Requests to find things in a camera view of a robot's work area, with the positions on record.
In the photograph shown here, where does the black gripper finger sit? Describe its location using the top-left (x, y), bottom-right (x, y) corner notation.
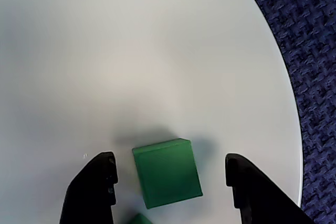
top-left (59, 151), bottom-right (119, 224)
top-left (225, 153), bottom-right (315, 224)

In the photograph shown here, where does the white round plate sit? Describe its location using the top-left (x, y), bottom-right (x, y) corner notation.
top-left (0, 0), bottom-right (305, 224)

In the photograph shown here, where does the green cube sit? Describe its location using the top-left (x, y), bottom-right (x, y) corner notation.
top-left (125, 212), bottom-right (153, 224)
top-left (131, 138), bottom-right (204, 210)

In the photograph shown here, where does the blue woven cloth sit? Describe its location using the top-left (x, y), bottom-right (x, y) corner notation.
top-left (235, 0), bottom-right (336, 224)

